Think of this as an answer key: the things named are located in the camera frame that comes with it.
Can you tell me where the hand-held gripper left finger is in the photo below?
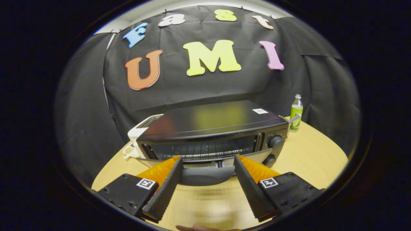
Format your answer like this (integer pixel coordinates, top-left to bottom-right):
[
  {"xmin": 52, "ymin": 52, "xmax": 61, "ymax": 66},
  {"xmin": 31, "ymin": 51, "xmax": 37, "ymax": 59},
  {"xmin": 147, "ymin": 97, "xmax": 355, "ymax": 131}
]
[{"xmin": 96, "ymin": 156, "xmax": 184, "ymax": 223}]

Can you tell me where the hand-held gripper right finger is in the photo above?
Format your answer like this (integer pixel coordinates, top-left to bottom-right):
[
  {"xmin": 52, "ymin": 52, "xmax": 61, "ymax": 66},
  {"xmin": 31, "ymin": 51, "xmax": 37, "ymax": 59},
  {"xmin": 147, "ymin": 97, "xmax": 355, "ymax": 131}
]
[{"xmin": 233, "ymin": 154, "xmax": 325, "ymax": 222}]

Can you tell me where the black toaster oven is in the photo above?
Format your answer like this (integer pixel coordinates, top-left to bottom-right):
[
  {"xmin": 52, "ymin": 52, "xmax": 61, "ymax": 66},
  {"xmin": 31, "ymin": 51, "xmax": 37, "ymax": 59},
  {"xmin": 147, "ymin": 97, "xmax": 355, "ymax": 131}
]
[{"xmin": 136, "ymin": 100, "xmax": 290, "ymax": 187}]

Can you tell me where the white slot toaster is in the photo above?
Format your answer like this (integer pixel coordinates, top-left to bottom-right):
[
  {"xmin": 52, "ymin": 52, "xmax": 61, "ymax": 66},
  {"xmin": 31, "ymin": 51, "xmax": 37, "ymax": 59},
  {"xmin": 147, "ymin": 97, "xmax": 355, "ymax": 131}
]
[{"xmin": 127, "ymin": 114, "xmax": 164, "ymax": 159}]

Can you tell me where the green drink bottle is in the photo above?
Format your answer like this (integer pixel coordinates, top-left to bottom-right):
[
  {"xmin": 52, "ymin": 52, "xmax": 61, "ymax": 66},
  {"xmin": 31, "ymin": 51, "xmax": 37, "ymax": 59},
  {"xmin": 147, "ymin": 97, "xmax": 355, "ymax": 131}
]
[{"xmin": 289, "ymin": 94, "xmax": 304, "ymax": 133}]

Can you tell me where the black backdrop cloth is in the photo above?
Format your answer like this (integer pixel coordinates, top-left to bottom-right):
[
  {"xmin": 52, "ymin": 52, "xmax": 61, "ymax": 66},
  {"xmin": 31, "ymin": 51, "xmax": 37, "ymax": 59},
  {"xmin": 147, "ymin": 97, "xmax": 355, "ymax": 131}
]
[{"xmin": 55, "ymin": 4, "xmax": 362, "ymax": 187}]

